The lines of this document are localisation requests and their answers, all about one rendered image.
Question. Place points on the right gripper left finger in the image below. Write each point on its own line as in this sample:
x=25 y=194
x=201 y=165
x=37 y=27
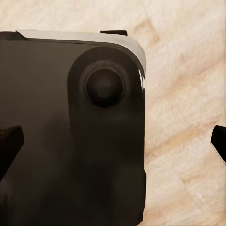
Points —
x=11 y=141

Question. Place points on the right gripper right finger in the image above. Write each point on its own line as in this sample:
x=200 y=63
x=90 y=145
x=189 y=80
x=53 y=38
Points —
x=218 y=139

